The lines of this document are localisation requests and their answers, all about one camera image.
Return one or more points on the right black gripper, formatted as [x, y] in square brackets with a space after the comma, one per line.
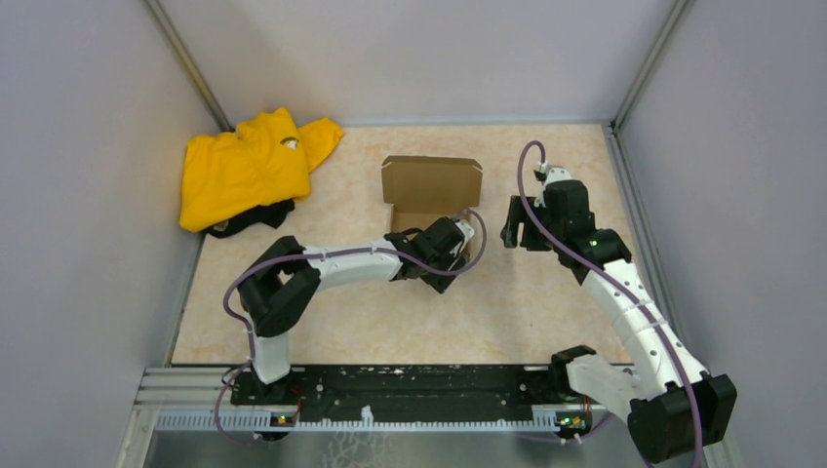
[510, 233]

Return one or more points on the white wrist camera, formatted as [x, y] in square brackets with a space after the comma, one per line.
[547, 174]
[467, 232]

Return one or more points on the black garment under shirt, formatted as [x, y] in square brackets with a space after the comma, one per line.
[271, 215]

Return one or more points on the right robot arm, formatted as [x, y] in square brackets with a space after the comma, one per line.
[671, 404]

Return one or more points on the brown cardboard box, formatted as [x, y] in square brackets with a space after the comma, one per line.
[422, 189]

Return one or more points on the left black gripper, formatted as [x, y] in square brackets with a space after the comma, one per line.
[458, 262]

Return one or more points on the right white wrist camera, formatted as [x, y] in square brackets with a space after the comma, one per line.
[547, 174]

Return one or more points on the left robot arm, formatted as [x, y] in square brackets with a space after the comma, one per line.
[276, 290]

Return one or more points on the yellow shirt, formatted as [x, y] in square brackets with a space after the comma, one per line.
[266, 160]

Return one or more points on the aluminium frame rail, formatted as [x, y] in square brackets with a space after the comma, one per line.
[198, 398]

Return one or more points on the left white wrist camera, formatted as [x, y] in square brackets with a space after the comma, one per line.
[467, 232]

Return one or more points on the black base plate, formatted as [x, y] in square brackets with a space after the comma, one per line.
[424, 394]

